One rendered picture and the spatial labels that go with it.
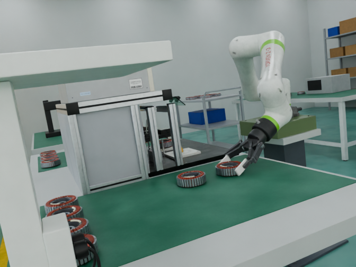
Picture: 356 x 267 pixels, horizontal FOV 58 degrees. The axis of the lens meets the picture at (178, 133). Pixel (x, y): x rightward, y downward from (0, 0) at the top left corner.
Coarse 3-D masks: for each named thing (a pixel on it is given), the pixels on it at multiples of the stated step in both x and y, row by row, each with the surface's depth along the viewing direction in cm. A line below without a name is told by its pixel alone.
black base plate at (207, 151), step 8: (184, 144) 195; (192, 144) 191; (200, 144) 188; (208, 144) 184; (208, 152) 163; (216, 152) 161; (224, 152) 158; (168, 160) 158; (184, 160) 153; (192, 160) 151; (200, 160) 149; (208, 160) 151; (216, 160) 153; (152, 168) 146; (168, 168) 143; (176, 168) 145; (152, 176) 140
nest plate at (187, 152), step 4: (184, 148) 175; (188, 148) 174; (168, 152) 171; (172, 152) 170; (184, 152) 166; (188, 152) 164; (192, 152) 163; (196, 152) 162; (200, 152) 163; (168, 156) 164; (172, 156) 160; (184, 156) 160
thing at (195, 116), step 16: (208, 96) 443; (224, 96) 416; (240, 96) 421; (176, 112) 481; (192, 112) 465; (208, 112) 448; (224, 112) 458; (192, 128) 440; (208, 128) 404; (224, 144) 473
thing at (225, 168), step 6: (222, 162) 133; (228, 162) 133; (234, 162) 131; (240, 162) 129; (216, 168) 128; (222, 168) 125; (228, 168) 124; (234, 168) 123; (222, 174) 125; (228, 174) 124; (234, 174) 124
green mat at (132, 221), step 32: (96, 192) 128; (128, 192) 122; (160, 192) 117; (192, 192) 112; (224, 192) 108; (256, 192) 104; (288, 192) 100; (320, 192) 96; (96, 224) 96; (128, 224) 93; (160, 224) 90; (192, 224) 87; (224, 224) 84; (128, 256) 74
